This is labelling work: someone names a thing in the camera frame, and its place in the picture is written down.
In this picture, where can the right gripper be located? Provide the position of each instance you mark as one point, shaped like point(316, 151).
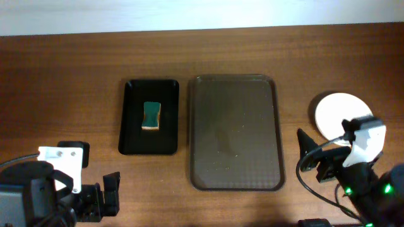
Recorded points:
point(329, 164)

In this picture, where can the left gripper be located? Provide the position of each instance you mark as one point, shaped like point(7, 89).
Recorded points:
point(95, 198)

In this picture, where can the cream white plate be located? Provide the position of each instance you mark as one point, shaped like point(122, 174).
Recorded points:
point(336, 107)

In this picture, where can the green orange sponge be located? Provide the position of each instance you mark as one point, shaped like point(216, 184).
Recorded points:
point(151, 116)

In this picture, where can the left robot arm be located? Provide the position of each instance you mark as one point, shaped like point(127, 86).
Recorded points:
point(45, 188)

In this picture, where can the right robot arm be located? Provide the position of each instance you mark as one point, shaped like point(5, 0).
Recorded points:
point(378, 200)

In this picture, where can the brown large tray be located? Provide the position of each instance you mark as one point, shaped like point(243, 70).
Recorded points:
point(235, 141)

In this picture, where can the black small tray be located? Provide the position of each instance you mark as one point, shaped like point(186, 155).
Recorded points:
point(133, 140)

